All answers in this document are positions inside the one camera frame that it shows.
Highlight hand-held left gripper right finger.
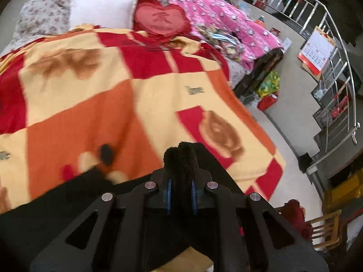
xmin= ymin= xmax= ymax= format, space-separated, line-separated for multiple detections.
xmin=191 ymin=170 xmax=329 ymax=272

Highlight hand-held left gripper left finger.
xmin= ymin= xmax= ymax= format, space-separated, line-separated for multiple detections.
xmin=30 ymin=168 xmax=171 ymax=272

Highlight black pants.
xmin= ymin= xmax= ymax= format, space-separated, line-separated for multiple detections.
xmin=0 ymin=141 xmax=247 ymax=272

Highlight dark red cloth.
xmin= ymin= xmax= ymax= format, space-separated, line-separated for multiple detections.
xmin=281 ymin=200 xmax=312 ymax=241

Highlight red bag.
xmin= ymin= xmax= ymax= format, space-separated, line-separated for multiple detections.
xmin=257 ymin=93 xmax=278 ymax=112

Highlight red orange printed blanket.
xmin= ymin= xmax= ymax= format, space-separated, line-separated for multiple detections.
xmin=0 ymin=24 xmax=286 ymax=272

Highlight yellow green bag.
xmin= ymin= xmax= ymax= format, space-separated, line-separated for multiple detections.
xmin=257 ymin=71 xmax=281 ymax=97

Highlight wooden chair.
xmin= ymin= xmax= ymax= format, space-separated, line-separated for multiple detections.
xmin=276 ymin=210 xmax=342 ymax=251

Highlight yellow crate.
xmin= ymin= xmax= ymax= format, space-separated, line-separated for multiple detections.
xmin=323 ymin=173 xmax=363 ymax=213

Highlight colourful crumpled cloth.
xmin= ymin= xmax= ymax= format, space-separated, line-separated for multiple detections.
xmin=196 ymin=24 xmax=246 ymax=61

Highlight red heart cushion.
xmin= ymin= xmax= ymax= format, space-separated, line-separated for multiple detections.
xmin=133 ymin=0 xmax=193 ymax=38

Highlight pink penguin print quilt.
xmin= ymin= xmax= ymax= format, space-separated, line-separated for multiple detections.
xmin=163 ymin=0 xmax=285 ymax=71

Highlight metal stair railing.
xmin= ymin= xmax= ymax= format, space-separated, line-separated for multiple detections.
xmin=255 ymin=0 xmax=359 ymax=173

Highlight white pillow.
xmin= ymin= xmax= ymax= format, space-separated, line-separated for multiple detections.
xmin=69 ymin=0 xmax=138 ymax=32

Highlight grey floral quilt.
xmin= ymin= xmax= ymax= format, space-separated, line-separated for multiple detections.
xmin=0 ymin=0 xmax=172 ymax=56

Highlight dark wooden bed frame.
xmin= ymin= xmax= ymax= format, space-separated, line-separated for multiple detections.
xmin=233 ymin=48 xmax=285 ymax=97

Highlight red white wall calendar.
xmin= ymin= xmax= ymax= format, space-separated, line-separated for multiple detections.
xmin=298 ymin=25 xmax=336 ymax=75

